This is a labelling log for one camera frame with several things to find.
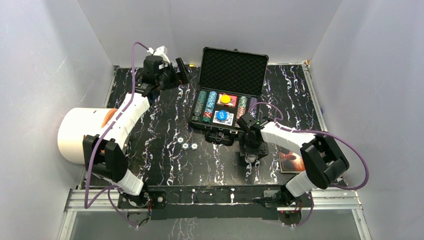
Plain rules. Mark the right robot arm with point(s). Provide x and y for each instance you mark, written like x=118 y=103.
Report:
x=322 y=157

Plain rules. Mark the red and green chip stack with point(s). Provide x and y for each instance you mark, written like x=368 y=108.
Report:
x=207 y=115

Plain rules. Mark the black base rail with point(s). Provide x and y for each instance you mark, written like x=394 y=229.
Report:
x=230 y=201

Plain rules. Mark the dark hardcover book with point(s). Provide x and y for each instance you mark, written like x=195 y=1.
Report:
x=289 y=161

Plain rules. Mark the blue small blind button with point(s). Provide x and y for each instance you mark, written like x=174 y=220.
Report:
x=222 y=115

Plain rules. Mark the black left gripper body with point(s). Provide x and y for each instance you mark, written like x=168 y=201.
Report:
x=180 y=70

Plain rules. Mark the purple and blue chip row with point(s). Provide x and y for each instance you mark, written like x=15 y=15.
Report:
x=252 y=110

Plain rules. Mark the yellow round button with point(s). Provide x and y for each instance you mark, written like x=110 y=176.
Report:
x=225 y=99

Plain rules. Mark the white cylinder with orange lid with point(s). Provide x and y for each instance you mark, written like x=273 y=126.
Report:
x=76 y=124

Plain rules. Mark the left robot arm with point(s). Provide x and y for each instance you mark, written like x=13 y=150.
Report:
x=104 y=149

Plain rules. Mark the light blue chip stack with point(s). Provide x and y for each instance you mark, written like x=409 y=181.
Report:
x=211 y=100

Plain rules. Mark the green and orange chip row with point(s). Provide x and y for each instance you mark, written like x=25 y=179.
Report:
x=241 y=109

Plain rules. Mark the black poker chip case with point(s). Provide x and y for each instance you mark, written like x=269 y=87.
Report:
x=229 y=72

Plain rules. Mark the blue playing card deck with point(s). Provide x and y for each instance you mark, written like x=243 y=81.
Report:
x=228 y=122

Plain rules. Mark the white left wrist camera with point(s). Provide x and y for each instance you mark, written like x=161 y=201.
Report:
x=161 y=52

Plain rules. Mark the green-yellow chip stack row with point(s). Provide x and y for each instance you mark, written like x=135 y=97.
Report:
x=199 y=105

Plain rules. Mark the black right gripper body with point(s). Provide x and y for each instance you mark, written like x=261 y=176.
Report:
x=257 y=148

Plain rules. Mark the red playing card deck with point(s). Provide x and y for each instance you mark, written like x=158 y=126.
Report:
x=232 y=104

